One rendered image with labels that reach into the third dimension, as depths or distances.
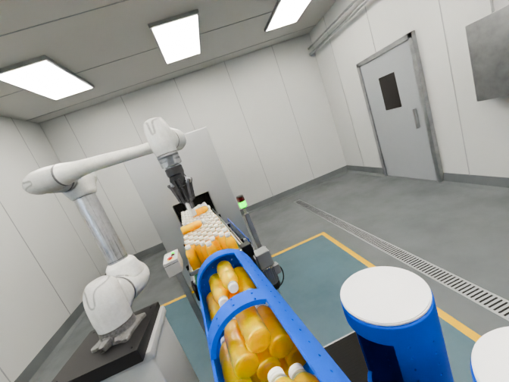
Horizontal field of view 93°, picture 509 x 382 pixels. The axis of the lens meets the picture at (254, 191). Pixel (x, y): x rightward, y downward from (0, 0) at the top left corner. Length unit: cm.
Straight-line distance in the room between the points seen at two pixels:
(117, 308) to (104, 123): 507
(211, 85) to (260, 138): 158
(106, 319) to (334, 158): 592
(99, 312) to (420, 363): 120
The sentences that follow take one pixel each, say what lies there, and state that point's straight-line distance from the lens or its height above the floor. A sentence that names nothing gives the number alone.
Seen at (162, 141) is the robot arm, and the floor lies 178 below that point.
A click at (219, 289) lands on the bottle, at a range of 107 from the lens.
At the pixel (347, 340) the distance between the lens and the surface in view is 207.
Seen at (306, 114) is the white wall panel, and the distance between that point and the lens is 625.
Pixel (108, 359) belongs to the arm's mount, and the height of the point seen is 106.
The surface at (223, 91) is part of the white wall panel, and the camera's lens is 588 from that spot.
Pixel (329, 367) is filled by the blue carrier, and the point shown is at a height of 119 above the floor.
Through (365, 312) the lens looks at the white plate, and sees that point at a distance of 92.
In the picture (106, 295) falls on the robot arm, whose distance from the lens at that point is 132.
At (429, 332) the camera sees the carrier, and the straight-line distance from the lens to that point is 96.
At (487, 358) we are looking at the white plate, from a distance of 83.
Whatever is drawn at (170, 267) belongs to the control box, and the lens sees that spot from 178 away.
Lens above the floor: 167
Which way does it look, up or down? 12 degrees down
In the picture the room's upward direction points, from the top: 21 degrees counter-clockwise
